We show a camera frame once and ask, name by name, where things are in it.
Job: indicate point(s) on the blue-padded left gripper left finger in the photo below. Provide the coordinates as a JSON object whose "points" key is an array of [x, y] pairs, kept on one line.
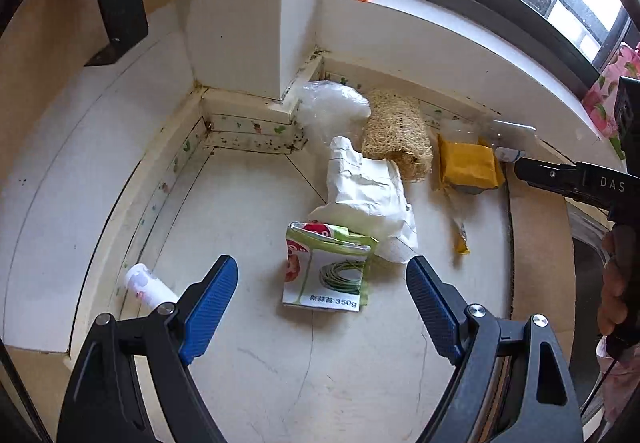
{"points": [[103, 401]]}

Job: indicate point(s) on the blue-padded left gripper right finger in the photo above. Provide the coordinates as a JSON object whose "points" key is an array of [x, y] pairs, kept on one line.
{"points": [[510, 383]]}

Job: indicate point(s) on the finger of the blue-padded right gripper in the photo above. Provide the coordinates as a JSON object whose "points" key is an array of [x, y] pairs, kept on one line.
{"points": [[560, 178]]}

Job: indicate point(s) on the clear plastic bottle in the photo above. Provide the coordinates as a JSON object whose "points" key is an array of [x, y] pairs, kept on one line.
{"points": [[509, 141]]}

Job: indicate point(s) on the small white bottle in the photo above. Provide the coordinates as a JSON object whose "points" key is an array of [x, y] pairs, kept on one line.
{"points": [[147, 288]]}

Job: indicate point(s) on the loofah sponge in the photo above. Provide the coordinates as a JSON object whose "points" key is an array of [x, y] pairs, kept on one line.
{"points": [[396, 131]]}

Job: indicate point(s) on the white paper bag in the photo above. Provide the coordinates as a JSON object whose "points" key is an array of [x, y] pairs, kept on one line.
{"points": [[367, 197]]}

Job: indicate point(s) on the green white seed packet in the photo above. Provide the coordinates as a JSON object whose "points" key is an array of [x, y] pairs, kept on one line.
{"points": [[326, 267]]}

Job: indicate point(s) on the clear plastic wrap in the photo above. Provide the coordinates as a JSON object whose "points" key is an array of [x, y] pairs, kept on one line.
{"points": [[329, 109]]}

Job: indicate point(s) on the person's right hand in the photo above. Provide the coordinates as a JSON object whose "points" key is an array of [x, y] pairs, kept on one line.
{"points": [[623, 248]]}

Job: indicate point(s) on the stainless steel sink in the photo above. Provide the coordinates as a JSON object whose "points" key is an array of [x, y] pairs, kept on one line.
{"points": [[589, 261]]}

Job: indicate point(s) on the pink soap refill pouch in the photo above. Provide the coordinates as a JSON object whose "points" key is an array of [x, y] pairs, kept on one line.
{"points": [[600, 100]]}

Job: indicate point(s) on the brown cardboard sheet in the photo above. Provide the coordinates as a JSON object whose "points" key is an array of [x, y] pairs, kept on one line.
{"points": [[543, 259]]}

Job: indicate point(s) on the wooden cutting board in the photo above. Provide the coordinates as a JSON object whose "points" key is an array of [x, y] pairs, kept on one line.
{"points": [[46, 43]]}

